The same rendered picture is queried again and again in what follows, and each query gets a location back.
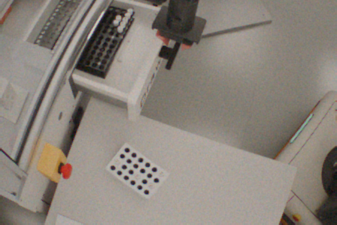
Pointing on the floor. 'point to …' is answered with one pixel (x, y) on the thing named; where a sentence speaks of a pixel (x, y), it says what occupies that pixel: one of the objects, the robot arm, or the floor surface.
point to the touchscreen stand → (229, 4)
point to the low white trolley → (229, 199)
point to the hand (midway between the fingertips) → (175, 44)
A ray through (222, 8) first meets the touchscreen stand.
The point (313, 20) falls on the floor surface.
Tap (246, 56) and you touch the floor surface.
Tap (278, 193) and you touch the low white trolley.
